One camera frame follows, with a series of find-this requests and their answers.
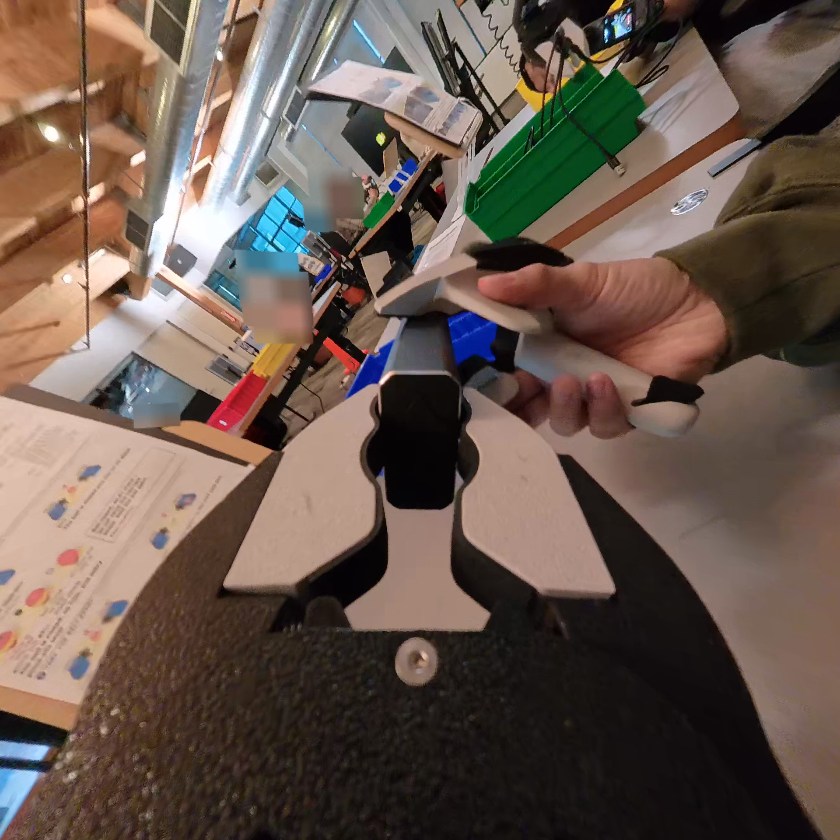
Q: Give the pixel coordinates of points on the round silver desk grommet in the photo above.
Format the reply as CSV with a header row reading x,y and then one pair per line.
x,y
689,202

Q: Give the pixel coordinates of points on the black camera with screen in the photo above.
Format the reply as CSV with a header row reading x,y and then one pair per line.
x,y
617,26

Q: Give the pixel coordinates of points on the folded printed poster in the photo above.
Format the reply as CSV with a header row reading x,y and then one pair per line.
x,y
394,92

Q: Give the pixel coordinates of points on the instruction sheet on cardboard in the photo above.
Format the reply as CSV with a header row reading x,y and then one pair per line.
x,y
33,712

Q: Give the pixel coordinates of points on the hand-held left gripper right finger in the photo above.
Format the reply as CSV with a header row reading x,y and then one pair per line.
x,y
525,518

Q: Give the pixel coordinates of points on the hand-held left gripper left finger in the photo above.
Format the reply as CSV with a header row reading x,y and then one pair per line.
x,y
302,512

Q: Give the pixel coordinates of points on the round silver air duct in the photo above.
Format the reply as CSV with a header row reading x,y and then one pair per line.
x,y
275,85

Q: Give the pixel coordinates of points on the grey cloth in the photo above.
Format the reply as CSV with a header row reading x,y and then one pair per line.
x,y
774,72

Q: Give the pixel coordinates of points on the black monitor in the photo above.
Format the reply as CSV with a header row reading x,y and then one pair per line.
x,y
364,134

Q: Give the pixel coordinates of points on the green storage bin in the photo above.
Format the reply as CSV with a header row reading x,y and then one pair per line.
x,y
544,170

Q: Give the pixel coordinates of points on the dark flat strip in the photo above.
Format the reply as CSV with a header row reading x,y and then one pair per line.
x,y
735,157

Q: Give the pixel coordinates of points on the yellow storage bin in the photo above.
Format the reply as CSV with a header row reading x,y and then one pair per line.
x,y
272,359

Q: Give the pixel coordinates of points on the red storage bin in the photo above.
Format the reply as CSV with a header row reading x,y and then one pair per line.
x,y
236,407

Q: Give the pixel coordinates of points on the person's right hand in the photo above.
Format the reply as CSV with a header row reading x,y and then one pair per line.
x,y
623,315

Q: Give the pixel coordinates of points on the person's right forearm olive sleeve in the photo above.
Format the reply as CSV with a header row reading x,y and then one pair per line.
x,y
774,262

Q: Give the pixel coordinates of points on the flat silver air duct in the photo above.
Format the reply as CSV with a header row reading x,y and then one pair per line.
x,y
174,131

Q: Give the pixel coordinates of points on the blue storage bin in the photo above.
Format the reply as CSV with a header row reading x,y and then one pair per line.
x,y
469,334
367,377

